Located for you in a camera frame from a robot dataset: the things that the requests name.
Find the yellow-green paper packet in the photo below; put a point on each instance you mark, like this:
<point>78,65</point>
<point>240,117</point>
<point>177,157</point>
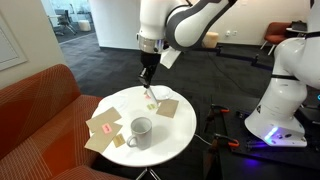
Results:
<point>151,106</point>

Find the orange lounge chair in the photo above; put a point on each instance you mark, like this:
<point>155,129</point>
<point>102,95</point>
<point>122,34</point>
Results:
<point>275,31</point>

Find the white cube stool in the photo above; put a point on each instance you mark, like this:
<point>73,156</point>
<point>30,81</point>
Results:
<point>84,25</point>

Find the brown card with pink note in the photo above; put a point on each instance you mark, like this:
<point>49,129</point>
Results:
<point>100,141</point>

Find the large brown paper envelope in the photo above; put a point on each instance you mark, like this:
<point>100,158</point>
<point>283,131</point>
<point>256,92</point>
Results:
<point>167,108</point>

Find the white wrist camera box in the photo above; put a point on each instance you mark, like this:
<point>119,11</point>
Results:
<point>170,57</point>

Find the chrome table legs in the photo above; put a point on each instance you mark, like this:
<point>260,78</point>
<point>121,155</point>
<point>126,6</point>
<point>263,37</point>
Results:
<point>148,173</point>

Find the small tan paper packet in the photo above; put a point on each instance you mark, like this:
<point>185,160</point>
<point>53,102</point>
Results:
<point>119,140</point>

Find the pink sticky note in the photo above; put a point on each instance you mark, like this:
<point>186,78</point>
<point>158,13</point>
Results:
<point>106,128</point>

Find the cream cylindrical stool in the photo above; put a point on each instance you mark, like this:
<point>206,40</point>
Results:
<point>211,40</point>

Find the white plate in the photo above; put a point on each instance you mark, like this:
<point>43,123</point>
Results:
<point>164,93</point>

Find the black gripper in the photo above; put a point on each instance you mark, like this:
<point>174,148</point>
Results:
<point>150,59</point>

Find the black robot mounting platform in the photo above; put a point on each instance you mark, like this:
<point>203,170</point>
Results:
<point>240,133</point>

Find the white ceramic mug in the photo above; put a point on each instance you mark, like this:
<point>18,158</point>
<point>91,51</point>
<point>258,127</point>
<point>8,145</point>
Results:
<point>141,133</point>

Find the grey office chair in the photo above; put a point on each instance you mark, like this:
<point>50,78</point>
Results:
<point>64,20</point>

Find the orange striped sofa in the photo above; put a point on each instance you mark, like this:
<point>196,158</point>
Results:
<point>40,126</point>

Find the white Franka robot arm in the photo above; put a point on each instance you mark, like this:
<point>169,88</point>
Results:
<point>286,100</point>

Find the white framed wall panel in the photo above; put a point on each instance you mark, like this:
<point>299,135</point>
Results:
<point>8,46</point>

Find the white wall outlet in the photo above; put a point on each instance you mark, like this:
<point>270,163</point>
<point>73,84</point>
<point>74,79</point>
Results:
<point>232,33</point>

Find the brown packet with pink label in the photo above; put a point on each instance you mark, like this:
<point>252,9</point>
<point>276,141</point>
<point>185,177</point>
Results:
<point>103,118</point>

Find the white marker with black cap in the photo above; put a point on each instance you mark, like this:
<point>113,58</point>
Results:
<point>152,96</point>

